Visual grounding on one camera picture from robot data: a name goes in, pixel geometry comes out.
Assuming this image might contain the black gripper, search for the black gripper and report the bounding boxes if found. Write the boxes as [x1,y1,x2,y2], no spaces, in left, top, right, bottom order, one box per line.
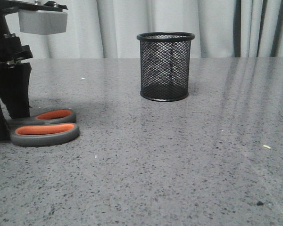
[0,0,68,141]

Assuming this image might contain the grey orange handled scissors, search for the grey orange handled scissors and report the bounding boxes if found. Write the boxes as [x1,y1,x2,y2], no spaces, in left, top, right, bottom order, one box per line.
[7,109,80,147]

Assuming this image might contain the black mesh pen bucket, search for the black mesh pen bucket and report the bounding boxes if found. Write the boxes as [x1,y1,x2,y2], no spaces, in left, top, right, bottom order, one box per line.
[137,32,195,102]

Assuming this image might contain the grey pleated curtain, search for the grey pleated curtain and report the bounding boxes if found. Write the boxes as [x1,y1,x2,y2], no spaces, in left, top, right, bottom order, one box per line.
[6,0,283,58]

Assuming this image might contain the white camera box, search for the white camera box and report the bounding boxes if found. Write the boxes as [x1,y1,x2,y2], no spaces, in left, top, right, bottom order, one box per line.
[18,9,67,35]

